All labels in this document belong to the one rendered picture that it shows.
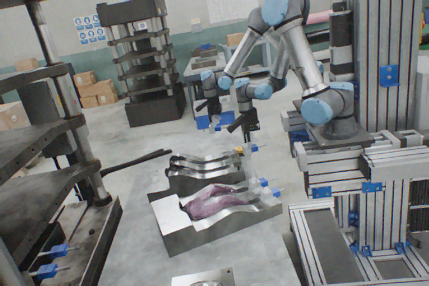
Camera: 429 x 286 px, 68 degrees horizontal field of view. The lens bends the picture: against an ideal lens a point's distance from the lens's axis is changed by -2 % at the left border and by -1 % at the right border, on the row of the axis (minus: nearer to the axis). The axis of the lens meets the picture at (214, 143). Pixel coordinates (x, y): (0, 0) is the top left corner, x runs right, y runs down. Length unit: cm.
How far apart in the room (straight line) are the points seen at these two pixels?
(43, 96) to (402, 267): 207
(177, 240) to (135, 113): 458
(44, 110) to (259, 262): 127
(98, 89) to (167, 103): 302
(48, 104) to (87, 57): 683
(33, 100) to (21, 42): 743
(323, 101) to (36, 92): 134
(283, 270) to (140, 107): 478
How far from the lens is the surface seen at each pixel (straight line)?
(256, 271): 117
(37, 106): 182
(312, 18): 703
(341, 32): 163
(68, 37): 869
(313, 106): 128
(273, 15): 130
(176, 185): 160
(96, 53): 849
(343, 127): 144
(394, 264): 208
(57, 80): 163
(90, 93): 833
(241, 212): 130
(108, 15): 555
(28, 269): 129
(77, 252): 156
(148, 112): 565
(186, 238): 127
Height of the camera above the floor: 163
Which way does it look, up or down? 22 degrees down
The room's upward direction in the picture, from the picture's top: 11 degrees counter-clockwise
